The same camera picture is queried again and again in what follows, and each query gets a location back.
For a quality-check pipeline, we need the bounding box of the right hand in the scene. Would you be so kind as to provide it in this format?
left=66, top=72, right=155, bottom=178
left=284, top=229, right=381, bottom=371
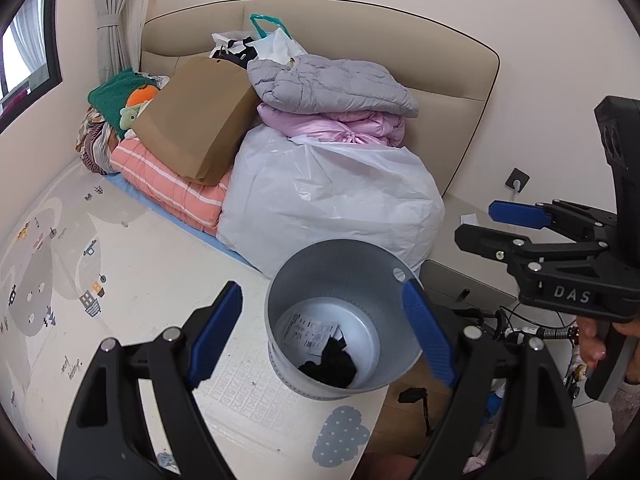
left=575, top=309, right=640, bottom=386

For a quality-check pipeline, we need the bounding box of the patterned foam play mat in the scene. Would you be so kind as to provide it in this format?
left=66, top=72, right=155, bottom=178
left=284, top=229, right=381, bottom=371
left=1, top=162, right=384, bottom=479

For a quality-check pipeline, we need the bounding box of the white nightstand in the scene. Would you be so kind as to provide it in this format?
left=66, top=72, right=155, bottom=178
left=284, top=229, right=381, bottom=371
left=420, top=194, right=518, bottom=313

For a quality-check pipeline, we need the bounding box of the curtain by headboard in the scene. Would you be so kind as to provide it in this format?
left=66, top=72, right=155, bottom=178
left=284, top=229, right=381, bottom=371
left=94, top=0, right=150, bottom=82

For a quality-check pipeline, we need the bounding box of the wall socket with plug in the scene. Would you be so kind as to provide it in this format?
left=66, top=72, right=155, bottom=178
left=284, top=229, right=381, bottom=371
left=504, top=168, right=530, bottom=194

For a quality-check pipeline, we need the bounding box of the grey quilted jacket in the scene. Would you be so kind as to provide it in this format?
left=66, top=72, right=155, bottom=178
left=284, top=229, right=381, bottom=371
left=247, top=54, right=419, bottom=118

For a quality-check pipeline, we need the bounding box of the brown paper bag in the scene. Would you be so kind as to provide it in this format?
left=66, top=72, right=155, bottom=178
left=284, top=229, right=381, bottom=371
left=132, top=58, right=260, bottom=185

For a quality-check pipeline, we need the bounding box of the green knitted cloth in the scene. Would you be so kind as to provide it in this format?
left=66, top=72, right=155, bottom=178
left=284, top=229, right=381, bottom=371
left=87, top=68, right=157, bottom=140

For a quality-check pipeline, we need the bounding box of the patterned folded blanket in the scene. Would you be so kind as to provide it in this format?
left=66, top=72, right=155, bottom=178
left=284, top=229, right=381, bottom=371
left=75, top=106, right=119, bottom=176

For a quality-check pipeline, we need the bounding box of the beige headboard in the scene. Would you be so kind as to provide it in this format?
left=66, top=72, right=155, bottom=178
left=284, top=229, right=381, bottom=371
left=141, top=0, right=500, bottom=192

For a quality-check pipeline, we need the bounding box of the pink striped folded blanket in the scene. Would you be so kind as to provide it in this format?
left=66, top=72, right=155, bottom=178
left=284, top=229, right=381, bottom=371
left=110, top=138, right=231, bottom=235

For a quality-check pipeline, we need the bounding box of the white bag green handle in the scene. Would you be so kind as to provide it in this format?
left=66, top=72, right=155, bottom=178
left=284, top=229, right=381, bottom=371
left=209, top=13, right=307, bottom=68

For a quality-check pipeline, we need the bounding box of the orange green plush toy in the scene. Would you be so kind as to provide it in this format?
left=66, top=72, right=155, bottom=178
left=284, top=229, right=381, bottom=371
left=119, top=84, right=160, bottom=130

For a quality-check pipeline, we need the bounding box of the pink puffer jacket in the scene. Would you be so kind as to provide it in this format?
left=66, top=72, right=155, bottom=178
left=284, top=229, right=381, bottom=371
left=257, top=103, right=405, bottom=148

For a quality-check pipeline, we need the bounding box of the grey metal trash bin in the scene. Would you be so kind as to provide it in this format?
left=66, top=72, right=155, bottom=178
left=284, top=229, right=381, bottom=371
left=265, top=240, right=421, bottom=401

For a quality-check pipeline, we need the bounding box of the white paper receipt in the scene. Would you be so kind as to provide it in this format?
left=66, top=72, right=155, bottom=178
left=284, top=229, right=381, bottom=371
left=282, top=312, right=340, bottom=356

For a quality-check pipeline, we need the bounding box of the large white plastic bag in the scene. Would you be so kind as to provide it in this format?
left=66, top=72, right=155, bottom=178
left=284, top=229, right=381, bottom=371
left=217, top=125, right=445, bottom=278

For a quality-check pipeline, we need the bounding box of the black framed window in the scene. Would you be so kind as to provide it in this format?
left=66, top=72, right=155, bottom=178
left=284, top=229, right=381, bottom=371
left=1, top=0, right=62, bottom=131

